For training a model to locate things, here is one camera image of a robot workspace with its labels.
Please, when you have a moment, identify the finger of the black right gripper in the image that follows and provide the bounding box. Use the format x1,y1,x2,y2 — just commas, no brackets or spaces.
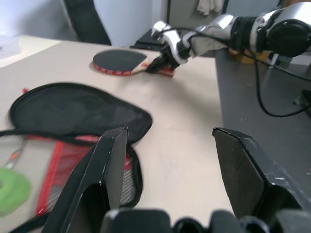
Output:
145,62,166,74
152,54,167,65

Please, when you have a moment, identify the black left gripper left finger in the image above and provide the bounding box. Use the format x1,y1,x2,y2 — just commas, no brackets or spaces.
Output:
45,126,129,233

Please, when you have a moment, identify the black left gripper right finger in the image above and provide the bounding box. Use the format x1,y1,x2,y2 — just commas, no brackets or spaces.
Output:
212,127,311,220

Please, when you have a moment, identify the black and red tennis paddle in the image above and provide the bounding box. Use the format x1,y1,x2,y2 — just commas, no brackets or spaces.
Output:
93,49,177,78

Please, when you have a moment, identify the black and red paddle case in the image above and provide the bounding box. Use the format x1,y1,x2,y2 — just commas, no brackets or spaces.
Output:
0,82,153,233

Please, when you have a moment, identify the dark flat box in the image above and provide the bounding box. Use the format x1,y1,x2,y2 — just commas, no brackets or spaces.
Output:
129,28,166,52

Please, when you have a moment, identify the white hanging cloth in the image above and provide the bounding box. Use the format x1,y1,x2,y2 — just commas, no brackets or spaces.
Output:
196,0,223,16

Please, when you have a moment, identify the brown cardboard box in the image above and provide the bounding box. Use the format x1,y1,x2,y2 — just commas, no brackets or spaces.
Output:
227,48,271,66

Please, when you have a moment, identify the black office chair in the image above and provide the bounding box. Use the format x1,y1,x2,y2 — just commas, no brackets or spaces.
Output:
60,0,112,46

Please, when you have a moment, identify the black connector block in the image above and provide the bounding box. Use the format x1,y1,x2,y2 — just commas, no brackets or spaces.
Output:
293,89,311,108

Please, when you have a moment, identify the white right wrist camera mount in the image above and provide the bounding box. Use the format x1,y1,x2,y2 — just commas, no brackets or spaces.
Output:
151,20,194,66

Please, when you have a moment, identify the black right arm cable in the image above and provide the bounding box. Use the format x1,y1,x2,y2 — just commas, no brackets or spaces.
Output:
155,27,311,117

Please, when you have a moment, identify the grey zipper pull strap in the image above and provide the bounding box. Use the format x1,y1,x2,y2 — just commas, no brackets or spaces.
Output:
6,137,28,170

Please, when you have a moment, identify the green ring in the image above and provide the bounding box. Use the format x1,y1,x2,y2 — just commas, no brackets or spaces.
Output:
0,167,32,216

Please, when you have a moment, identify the thin black cable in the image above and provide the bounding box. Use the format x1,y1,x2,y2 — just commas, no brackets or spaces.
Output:
276,65,311,82

